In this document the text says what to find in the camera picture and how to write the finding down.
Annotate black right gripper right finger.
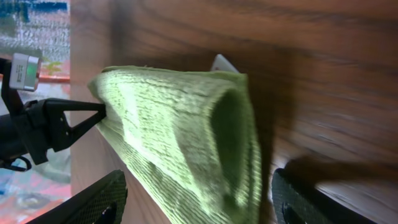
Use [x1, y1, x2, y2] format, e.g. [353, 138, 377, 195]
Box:
[271, 168, 376, 224]

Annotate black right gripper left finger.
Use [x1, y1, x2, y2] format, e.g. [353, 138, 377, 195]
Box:
[28, 170, 128, 224]

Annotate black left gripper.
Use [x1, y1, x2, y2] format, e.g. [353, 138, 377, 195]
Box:
[1, 58, 106, 166]

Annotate light green microfiber cloth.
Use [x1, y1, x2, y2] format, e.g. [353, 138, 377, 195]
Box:
[88, 65, 262, 223]

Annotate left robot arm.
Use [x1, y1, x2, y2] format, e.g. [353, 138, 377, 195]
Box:
[1, 54, 106, 172]

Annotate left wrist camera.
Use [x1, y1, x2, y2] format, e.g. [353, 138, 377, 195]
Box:
[9, 53, 42, 91]

